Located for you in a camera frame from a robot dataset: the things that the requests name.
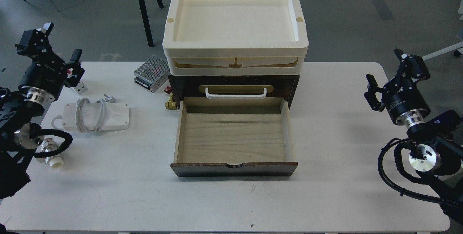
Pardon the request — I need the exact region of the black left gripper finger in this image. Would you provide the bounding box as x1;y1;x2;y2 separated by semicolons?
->
16;22;54;59
65;49;85;88

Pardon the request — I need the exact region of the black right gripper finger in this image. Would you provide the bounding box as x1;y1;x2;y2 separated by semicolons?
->
364;74;386;112
394;49;430;90

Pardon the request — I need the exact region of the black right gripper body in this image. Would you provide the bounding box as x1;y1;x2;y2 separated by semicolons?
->
381;78;430;126

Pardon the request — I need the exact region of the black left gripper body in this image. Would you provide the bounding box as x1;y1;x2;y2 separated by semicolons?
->
18;52;72;102

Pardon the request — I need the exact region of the white charger with cable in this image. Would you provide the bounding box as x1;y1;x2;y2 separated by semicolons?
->
51;95;129;132

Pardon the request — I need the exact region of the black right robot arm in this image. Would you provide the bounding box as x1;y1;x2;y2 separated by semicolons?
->
364;49;463;224

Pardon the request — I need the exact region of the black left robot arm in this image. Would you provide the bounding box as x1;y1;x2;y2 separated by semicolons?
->
0;22;85;199

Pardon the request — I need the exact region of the dark wooden cabinet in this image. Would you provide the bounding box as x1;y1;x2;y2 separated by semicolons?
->
168;75;300;105

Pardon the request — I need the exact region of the white red terminal block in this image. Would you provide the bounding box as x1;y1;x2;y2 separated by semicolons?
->
72;82;88;95

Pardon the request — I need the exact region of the silver white pipe valve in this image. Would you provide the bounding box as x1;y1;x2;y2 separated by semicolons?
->
35;139;65;170

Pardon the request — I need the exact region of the metal mesh power supply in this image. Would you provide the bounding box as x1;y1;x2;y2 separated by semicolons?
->
133;55;169;93

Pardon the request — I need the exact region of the black table legs background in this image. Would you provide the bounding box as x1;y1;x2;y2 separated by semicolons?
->
132;0;164;48

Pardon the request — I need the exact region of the cream plastic stacked tray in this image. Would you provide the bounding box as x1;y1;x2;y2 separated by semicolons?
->
162;0;309;76

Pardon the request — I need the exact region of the open wooden drawer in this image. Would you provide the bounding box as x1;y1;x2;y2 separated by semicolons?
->
170;97;298;177

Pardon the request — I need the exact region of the brass valve red handle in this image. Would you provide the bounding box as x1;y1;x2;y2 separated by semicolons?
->
164;86;177;110

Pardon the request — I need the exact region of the white drawer handle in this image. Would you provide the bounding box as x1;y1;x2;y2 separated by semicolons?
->
205;87;268;100

